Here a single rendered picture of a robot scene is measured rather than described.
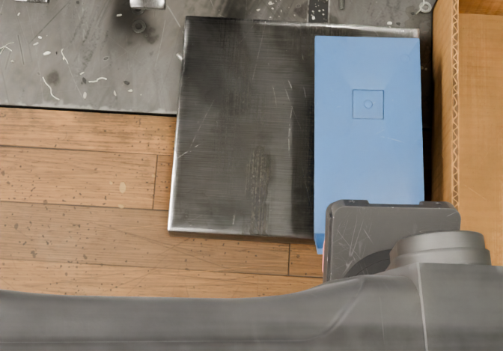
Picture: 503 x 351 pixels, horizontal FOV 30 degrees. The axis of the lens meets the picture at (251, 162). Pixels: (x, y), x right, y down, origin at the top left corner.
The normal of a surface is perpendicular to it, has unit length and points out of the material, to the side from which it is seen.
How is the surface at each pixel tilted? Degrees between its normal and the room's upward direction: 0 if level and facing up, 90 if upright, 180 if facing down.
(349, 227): 29
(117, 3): 0
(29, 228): 0
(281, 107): 0
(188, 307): 40
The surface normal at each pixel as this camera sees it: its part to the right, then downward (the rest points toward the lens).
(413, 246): -0.70, -0.15
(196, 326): 0.49, -0.26
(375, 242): 0.00, 0.23
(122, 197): 0.00, -0.27
